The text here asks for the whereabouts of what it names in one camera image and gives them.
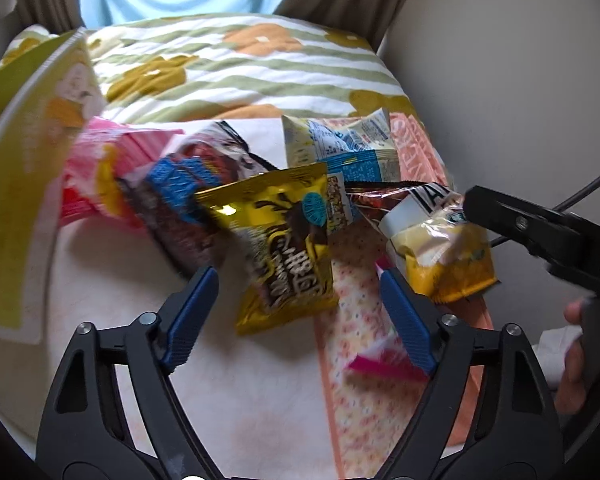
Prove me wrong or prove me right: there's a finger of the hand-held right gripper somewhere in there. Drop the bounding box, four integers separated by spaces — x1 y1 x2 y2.
462 185 588 261

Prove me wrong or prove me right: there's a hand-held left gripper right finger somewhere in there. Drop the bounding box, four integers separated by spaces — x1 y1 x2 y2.
370 269 566 480

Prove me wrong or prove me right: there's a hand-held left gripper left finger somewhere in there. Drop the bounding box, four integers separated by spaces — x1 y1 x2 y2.
36 266 220 480

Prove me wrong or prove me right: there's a yellow white top snack packet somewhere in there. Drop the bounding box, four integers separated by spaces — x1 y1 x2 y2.
377 182 498 305

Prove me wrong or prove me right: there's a yellow black snack packet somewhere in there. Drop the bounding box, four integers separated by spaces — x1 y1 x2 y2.
195 162 361 337

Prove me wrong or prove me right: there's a large yellow-green snack bag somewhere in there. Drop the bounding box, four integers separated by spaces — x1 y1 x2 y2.
0 27 106 343

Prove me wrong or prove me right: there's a person's right hand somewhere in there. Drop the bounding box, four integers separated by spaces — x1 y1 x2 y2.
555 300 588 413

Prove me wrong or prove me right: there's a large pink white snack packet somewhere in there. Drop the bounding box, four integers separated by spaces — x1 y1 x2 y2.
347 257 431 381

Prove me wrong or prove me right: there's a white crumpled cloth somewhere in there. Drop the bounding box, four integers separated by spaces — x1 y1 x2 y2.
535 327 583 391

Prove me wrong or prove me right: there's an orange patterned towel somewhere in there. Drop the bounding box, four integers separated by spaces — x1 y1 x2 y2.
315 110 496 478

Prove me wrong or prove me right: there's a brown glossy snack packet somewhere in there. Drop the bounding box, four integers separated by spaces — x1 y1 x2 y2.
342 180 416 233

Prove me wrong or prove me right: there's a dark blue label snack packet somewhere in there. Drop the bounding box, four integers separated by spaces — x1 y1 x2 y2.
117 121 276 281

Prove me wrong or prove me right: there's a cream blue snack packet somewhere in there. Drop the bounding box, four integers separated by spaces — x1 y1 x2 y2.
281 109 401 183

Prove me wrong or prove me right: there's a floral striped blanket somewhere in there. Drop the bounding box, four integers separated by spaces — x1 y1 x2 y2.
0 14 421 126

